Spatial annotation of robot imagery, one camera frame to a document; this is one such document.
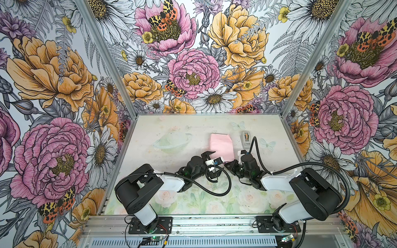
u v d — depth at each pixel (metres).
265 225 0.73
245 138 1.02
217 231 0.74
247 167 0.73
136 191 0.45
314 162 0.50
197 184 0.62
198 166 0.67
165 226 0.73
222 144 0.96
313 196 0.45
